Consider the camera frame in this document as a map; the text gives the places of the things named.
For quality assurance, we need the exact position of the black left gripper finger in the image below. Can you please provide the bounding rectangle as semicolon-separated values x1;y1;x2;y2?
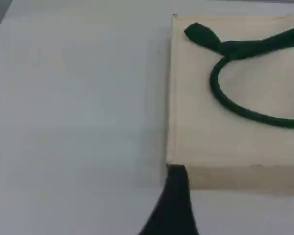
138;165;199;235

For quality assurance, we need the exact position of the white canvas bag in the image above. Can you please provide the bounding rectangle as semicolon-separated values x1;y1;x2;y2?
165;13;294;196

